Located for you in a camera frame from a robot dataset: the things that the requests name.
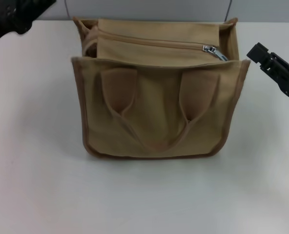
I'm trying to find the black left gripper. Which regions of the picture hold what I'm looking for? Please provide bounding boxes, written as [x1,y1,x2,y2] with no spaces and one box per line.
[0,0,58,47]

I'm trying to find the silver metal zipper pull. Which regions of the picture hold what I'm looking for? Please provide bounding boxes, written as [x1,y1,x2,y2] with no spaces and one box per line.
[202,44,229,62]

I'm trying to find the khaki canvas food bag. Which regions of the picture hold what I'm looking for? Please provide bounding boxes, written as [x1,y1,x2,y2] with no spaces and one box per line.
[70,16,251,160]

